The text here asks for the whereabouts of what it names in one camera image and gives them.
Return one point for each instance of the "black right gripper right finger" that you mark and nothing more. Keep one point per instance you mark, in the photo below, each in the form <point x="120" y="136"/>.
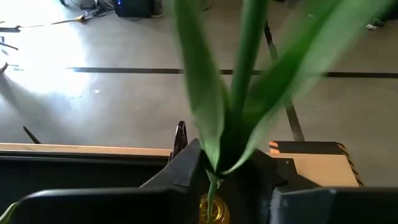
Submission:
<point x="326" y="208"/>

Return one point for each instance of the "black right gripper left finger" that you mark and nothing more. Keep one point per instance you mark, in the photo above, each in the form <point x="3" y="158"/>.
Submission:
<point x="93" y="208"/>

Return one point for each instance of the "yellow glass vase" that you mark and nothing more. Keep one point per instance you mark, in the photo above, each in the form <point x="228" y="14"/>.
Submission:
<point x="221" y="212"/>

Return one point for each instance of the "tan wooden base board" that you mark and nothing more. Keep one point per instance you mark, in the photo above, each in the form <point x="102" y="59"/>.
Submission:
<point x="320" y="169"/>

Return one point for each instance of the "dark curved clamp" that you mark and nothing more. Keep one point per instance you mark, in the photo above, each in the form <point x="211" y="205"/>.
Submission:
<point x="180" y="138"/>

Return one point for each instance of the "person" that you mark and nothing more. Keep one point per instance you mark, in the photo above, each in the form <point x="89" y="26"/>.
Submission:
<point x="375" y="24"/>

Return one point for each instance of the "black stand leg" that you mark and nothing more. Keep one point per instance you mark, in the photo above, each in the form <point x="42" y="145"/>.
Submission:
<point x="9" y="29"/>

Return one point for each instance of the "black computer tower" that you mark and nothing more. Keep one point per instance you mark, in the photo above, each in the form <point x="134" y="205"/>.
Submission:
<point x="133" y="7"/>

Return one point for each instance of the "black table edge frame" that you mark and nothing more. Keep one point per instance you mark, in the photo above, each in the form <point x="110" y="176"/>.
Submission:
<point x="77" y="158"/>

